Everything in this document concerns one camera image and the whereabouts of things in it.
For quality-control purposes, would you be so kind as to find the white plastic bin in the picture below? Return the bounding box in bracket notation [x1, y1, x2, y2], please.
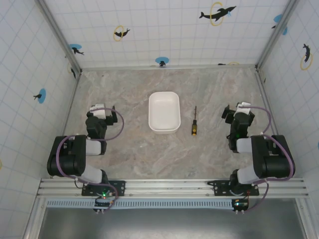
[148, 91, 181, 135]

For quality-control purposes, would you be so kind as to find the dolphin blue circle sticker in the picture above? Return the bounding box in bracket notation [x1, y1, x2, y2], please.
[33, 88, 47, 104]
[271, 13, 289, 36]
[155, 56, 170, 67]
[69, 43, 85, 56]

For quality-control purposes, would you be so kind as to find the grey metal sheet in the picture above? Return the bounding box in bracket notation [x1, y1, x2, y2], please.
[37, 207, 309, 239]

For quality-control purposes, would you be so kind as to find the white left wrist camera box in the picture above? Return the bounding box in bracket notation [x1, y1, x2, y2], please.
[90, 103, 107, 120]

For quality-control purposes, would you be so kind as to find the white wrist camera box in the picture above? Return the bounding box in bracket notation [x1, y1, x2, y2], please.
[236, 102, 252, 116]
[90, 103, 107, 120]

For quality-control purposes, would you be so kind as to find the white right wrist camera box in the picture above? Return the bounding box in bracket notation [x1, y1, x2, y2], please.
[236, 102, 252, 116]

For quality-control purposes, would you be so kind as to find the yellow black handled screwdriver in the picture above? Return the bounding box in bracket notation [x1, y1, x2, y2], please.
[191, 106, 198, 136]

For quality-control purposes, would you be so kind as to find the aluminium frame crossbar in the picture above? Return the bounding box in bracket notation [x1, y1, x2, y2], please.
[80, 64, 259, 72]

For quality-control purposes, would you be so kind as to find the small dolphin yellow ring sticker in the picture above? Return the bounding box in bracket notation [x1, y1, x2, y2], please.
[113, 24, 131, 42]

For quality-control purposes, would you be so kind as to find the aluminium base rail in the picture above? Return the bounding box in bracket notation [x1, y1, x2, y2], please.
[36, 177, 310, 199]

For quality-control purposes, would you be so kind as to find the aluminium frame post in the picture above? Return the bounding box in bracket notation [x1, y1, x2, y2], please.
[36, 0, 82, 75]
[255, 0, 299, 71]

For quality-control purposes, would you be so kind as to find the upright dolphin yellow ring sticker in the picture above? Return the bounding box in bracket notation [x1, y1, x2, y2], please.
[300, 43, 314, 71]

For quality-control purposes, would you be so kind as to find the large dolphin yellow ring sticker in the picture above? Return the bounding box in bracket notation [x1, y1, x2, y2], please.
[198, 1, 237, 27]

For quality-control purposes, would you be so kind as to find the grey slotted cable duct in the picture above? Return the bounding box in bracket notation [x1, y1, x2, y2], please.
[45, 198, 250, 209]

